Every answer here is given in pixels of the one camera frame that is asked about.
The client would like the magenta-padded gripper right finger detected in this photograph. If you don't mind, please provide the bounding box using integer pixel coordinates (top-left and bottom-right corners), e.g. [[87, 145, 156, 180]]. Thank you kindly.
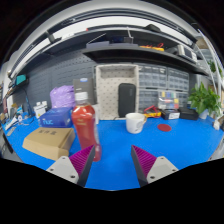
[[130, 144, 180, 188]]

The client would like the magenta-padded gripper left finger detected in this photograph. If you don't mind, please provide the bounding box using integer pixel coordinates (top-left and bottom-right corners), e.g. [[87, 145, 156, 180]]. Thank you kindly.
[[45, 144, 97, 188]]

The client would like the red drink bottle white cap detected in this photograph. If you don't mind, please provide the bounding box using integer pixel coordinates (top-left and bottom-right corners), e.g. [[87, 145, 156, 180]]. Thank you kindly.
[[71, 91, 103, 163]]

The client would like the brown cardboard box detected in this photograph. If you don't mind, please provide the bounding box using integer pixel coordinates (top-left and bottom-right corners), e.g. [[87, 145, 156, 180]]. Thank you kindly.
[[22, 126, 77, 162]]

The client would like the flat round red coaster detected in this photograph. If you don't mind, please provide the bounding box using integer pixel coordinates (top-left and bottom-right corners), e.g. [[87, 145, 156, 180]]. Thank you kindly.
[[157, 123, 172, 133]]

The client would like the blue cardboard box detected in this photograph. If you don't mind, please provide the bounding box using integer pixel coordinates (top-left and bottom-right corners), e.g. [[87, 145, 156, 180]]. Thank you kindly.
[[38, 106, 74, 129]]

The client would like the black box with white label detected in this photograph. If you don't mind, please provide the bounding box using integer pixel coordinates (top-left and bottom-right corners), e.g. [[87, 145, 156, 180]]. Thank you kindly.
[[160, 109, 181, 121]]

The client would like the yellow multimeter with red leads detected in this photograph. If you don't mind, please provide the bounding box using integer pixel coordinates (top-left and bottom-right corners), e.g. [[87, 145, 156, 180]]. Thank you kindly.
[[143, 105, 162, 120]]

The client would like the black zip case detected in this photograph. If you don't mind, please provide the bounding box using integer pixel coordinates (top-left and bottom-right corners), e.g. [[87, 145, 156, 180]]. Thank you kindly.
[[178, 107, 200, 121]]

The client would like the white labelled small box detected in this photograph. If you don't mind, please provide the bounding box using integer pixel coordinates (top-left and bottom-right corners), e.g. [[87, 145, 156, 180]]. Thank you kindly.
[[33, 101, 49, 119]]

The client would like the clear organiser with coloured parts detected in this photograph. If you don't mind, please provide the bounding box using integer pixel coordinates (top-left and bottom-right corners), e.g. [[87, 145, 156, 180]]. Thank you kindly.
[[158, 90, 181, 111]]

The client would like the white power adapter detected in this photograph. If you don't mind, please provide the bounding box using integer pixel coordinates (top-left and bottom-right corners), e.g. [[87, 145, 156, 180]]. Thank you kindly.
[[213, 118, 222, 131]]

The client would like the purple plastic bag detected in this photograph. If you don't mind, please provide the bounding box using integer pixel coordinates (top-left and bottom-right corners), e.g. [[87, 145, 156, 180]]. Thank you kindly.
[[49, 84, 77, 110]]

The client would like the black rectangular pouch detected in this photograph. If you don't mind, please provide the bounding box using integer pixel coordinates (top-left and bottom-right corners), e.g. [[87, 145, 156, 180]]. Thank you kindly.
[[117, 82, 137, 118]]

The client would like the green potted plant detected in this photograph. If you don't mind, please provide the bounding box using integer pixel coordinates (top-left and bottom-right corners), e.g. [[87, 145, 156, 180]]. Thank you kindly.
[[187, 82, 223, 120]]

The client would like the dark grey flat box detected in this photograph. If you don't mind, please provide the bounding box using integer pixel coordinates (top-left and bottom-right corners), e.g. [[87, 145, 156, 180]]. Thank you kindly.
[[73, 77, 96, 105]]

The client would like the beige dotted open box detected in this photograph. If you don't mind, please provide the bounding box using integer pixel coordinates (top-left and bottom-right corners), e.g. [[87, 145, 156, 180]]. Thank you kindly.
[[95, 63, 140, 121]]

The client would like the dark grey pegboard panel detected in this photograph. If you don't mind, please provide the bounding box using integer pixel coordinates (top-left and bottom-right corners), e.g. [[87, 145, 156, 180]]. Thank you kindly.
[[25, 49, 98, 111]]

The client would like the teal screen monitor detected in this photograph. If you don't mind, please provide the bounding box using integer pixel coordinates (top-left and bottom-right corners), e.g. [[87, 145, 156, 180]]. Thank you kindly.
[[13, 74, 30, 88]]

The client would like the dark overhead shelf unit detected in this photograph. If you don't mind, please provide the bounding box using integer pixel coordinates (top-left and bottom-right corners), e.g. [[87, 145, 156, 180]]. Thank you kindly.
[[9, 25, 210, 78]]

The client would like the white metal shelving rack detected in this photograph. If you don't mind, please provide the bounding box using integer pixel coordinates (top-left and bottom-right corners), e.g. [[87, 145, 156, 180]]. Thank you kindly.
[[194, 31, 224, 101]]

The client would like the white mug with gold handle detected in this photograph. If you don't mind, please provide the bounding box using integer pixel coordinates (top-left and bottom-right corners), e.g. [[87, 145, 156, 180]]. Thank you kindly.
[[125, 112, 148, 135]]

